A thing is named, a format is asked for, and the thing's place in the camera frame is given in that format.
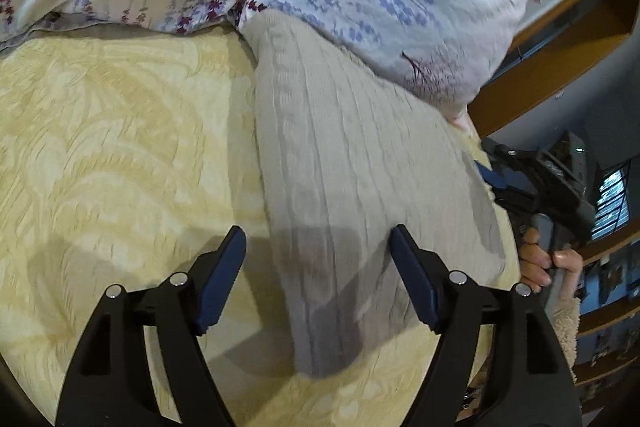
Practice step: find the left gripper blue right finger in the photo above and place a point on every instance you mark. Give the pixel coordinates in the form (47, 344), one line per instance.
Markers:
(529, 382)

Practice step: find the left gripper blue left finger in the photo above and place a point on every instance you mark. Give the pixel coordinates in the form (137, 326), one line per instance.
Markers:
(109, 383)

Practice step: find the beige cable knit sweater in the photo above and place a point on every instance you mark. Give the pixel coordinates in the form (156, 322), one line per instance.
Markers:
(345, 157)

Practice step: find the person's right hand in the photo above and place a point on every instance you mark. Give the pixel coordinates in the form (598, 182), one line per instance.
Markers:
(536, 262)

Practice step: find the beige fleece right sleeve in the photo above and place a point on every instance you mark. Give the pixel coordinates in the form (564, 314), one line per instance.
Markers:
(565, 322)

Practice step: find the wooden shelf with items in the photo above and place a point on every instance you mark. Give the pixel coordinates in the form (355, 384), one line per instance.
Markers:
(608, 334)

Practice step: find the yellow patterned bedspread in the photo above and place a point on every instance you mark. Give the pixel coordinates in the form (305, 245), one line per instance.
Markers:
(124, 155)

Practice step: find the wooden headboard frame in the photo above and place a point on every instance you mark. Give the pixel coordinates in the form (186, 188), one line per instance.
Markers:
(557, 42)

